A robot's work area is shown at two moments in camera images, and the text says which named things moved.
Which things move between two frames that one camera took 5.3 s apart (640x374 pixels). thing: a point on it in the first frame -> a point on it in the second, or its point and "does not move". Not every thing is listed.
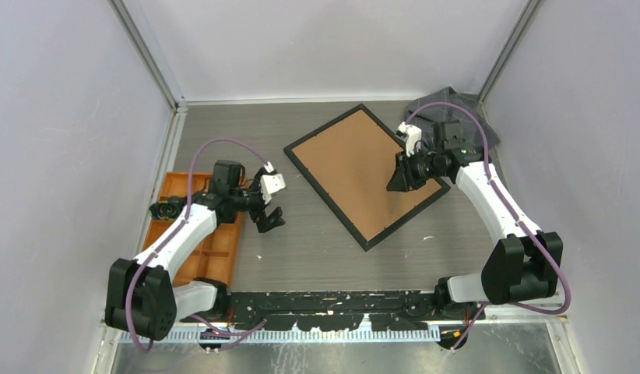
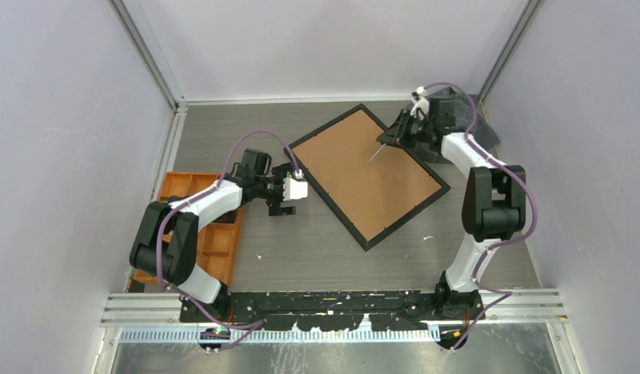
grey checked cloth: [471, 130] does not move
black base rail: [389, 312] does not move
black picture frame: [349, 162] does not move
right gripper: [404, 178] -> [393, 135]
